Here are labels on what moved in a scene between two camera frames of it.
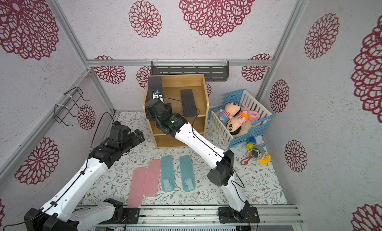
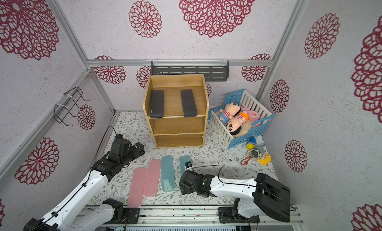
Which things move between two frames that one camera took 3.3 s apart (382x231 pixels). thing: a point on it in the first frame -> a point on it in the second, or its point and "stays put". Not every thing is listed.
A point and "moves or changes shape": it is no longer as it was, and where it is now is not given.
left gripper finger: (137, 138) -> (136, 151)
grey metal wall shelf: (213, 70) stays put
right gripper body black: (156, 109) -> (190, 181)
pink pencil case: (137, 187) stays put
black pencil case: (187, 95) stays put
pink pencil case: (152, 178) stays put
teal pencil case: (167, 173) stays put
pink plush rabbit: (253, 116) stays put
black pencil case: (154, 83) moves or changes shape
